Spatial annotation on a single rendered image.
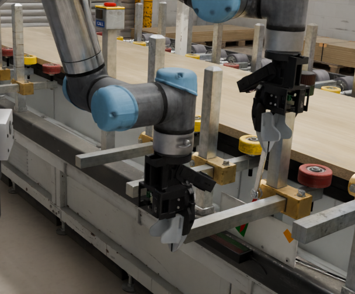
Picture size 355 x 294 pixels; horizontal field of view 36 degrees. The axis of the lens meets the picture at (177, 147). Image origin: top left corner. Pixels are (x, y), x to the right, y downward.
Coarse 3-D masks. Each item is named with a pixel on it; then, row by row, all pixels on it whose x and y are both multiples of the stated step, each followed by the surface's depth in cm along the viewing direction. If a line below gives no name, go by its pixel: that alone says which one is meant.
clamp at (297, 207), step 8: (264, 184) 132; (264, 192) 132; (272, 192) 130; (280, 192) 128; (288, 192) 128; (296, 192) 128; (288, 200) 126; (296, 200) 124; (304, 200) 125; (288, 208) 127; (296, 208) 125; (304, 208) 126; (296, 216) 125; (304, 216) 127
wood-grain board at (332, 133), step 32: (32, 32) 355; (128, 64) 261; (192, 64) 271; (224, 96) 207; (320, 96) 216; (224, 128) 169; (320, 128) 171; (352, 128) 173; (320, 160) 142; (352, 160) 143
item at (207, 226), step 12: (312, 192) 132; (252, 204) 123; (264, 204) 123; (276, 204) 125; (204, 216) 115; (216, 216) 116; (228, 216) 116; (240, 216) 118; (252, 216) 121; (264, 216) 123; (192, 228) 110; (204, 228) 112; (216, 228) 114; (228, 228) 117; (192, 240) 111
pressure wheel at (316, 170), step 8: (304, 168) 133; (312, 168) 134; (320, 168) 135; (328, 168) 134; (304, 176) 131; (312, 176) 130; (320, 176) 130; (328, 176) 130; (304, 184) 132; (312, 184) 131; (320, 184) 130; (328, 184) 131; (312, 208) 136
